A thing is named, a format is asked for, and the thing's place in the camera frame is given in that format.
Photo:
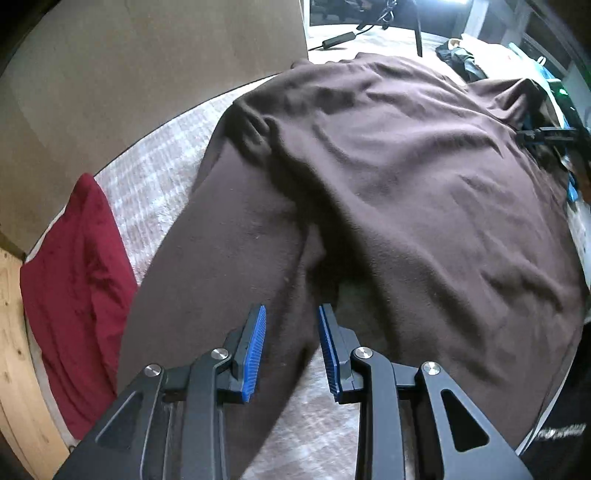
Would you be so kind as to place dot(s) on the white window frame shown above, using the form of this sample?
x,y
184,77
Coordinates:
x,y
485,21

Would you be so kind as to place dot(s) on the brown fleece pants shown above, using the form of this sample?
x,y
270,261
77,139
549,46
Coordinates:
x,y
392,161

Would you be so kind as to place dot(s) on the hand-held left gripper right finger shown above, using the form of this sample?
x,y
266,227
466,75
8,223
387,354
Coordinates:
x,y
328,355

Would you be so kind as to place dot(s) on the blue jacket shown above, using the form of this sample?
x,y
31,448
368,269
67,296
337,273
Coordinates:
x,y
573,191

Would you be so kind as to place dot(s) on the pine wood headboard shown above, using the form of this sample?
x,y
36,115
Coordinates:
x,y
14,332

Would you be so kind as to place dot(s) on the light wooden wardrobe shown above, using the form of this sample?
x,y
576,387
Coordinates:
x,y
138,69

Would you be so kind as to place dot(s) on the black tripod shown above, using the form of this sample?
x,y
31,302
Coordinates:
x,y
418,32

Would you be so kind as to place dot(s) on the person's black printed top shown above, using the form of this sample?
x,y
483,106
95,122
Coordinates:
x,y
563,438

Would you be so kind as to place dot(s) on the black power adapter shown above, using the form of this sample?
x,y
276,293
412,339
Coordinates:
x,y
337,41

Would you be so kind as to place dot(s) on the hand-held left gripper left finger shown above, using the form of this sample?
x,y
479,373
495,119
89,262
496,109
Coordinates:
x,y
253,355

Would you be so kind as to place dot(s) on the dark red cloth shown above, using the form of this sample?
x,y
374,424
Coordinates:
x,y
78,286

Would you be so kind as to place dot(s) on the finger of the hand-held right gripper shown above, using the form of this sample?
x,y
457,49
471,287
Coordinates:
x,y
547,134

